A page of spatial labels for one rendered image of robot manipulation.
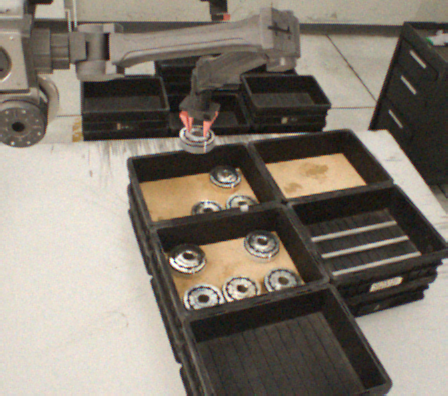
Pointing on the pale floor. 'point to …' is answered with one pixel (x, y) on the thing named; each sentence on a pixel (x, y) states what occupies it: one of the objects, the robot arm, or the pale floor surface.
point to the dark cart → (417, 100)
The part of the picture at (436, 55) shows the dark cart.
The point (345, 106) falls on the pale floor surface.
